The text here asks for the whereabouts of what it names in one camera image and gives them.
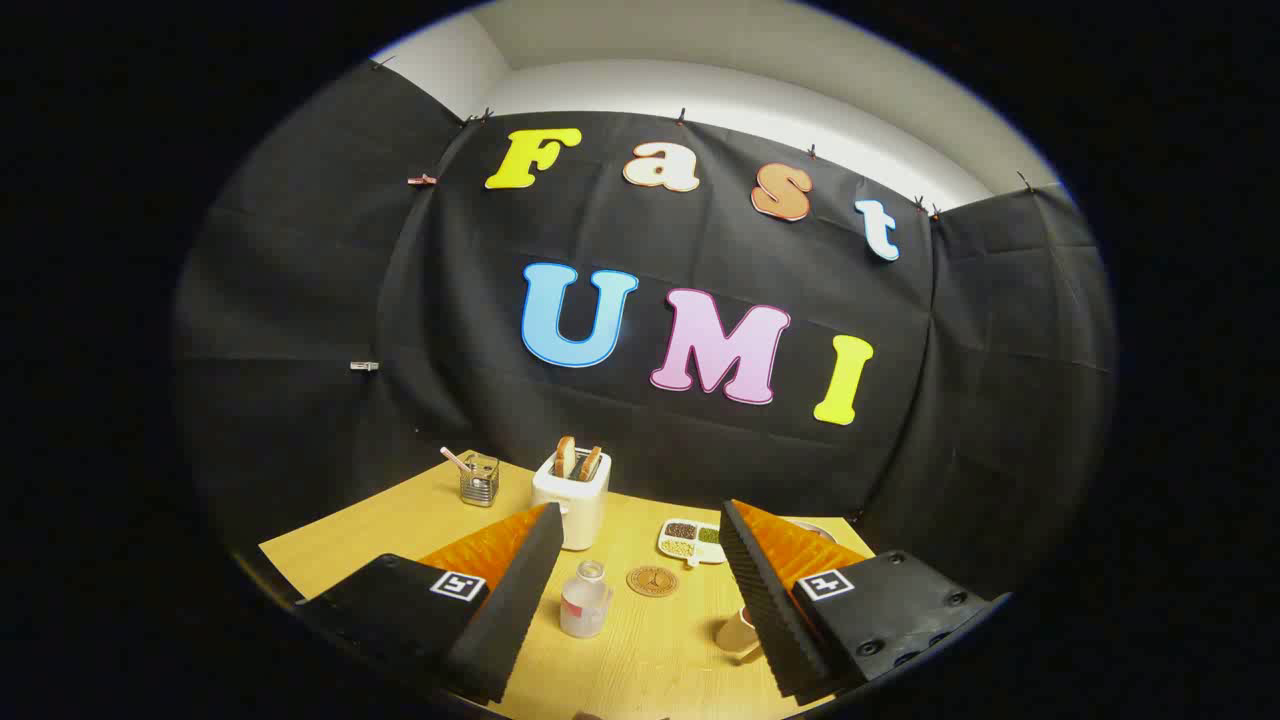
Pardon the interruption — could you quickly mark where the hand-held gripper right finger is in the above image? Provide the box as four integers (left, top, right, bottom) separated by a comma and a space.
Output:
718, 499, 1011, 701

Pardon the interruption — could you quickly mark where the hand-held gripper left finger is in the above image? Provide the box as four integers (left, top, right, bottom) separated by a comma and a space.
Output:
295, 502, 566, 704

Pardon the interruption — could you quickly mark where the beige cup with handle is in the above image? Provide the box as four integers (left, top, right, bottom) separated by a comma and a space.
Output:
714, 605, 766, 663

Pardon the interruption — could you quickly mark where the clear juice bottle red label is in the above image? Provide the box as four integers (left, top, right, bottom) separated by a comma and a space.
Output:
559, 560, 613, 639

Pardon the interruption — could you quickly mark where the white divided dish with beans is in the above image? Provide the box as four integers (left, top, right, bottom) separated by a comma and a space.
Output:
657, 518, 728, 566

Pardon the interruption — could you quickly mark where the wooden table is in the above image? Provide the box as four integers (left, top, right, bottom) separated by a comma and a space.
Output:
258, 455, 881, 720

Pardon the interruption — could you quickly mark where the white toaster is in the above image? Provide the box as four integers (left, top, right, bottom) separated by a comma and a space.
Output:
531, 450, 612, 552

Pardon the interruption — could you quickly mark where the metal wire holder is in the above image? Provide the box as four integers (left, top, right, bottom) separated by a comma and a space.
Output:
459, 452, 500, 508

